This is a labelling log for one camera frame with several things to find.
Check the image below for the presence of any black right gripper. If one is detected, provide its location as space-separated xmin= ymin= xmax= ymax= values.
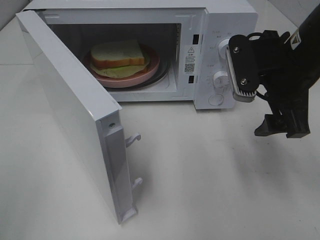
xmin=254 ymin=29 xmax=311 ymax=139

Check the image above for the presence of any round white door-release button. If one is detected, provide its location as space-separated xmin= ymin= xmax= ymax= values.
xmin=208 ymin=93 xmax=224 ymax=106

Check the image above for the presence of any white timer knob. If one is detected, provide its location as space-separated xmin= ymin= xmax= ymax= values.
xmin=212 ymin=71 xmax=229 ymax=88

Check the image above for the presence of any pink round plate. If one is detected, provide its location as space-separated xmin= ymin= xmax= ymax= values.
xmin=82 ymin=44 xmax=161 ymax=89

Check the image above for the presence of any toast sandwich with lettuce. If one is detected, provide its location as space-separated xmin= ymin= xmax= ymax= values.
xmin=89 ymin=39 xmax=151 ymax=79

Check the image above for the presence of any white microwave door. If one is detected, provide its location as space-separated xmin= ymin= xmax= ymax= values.
xmin=16 ymin=10 xmax=143 ymax=224

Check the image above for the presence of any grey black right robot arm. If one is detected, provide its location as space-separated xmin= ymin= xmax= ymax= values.
xmin=254 ymin=6 xmax=320 ymax=138

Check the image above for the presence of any upper white power knob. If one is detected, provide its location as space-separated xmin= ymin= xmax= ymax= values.
xmin=218 ymin=38 xmax=230 ymax=60

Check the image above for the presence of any white microwave oven body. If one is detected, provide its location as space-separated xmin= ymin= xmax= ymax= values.
xmin=21 ymin=0 xmax=258 ymax=110

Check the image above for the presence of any glass microwave turntable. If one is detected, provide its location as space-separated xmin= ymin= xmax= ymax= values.
xmin=139 ymin=59 xmax=170 ymax=88

